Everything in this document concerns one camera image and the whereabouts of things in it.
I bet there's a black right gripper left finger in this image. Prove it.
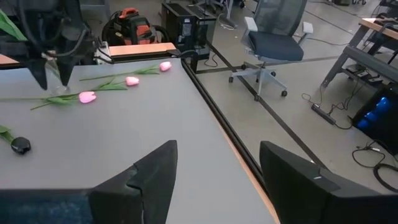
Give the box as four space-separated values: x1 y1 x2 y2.
90 139 178 224

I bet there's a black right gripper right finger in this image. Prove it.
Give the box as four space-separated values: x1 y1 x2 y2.
260 141 398 224

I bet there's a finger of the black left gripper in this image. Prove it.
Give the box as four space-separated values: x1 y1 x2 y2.
26 57 49 91
58 55 77 87

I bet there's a black artificial tulip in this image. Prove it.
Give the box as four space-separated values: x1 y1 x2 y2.
0 124 32 156

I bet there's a clear glass vase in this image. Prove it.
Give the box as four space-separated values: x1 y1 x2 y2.
45 58 72 96

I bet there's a pink artificial tulip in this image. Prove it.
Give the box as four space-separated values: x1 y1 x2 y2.
30 76 140 111
0 90 97 106
79 61 172 82

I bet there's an orange black vacuum cleaner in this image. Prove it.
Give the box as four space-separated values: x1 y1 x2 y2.
101 6 171 47

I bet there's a black power strip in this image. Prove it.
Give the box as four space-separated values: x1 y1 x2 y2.
310 103 337 126

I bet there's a black perforated computer case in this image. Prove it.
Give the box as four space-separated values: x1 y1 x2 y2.
351 83 398 155

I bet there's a black equipment box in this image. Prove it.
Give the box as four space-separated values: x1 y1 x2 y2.
160 2 200 52

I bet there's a grey metal workbench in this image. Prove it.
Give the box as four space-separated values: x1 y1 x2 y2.
320 17 398 90

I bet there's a grey office chair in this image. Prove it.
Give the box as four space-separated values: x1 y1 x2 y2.
228 0 314 102

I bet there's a coiled black cable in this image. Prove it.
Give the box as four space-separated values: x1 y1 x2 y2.
372 162 398 194

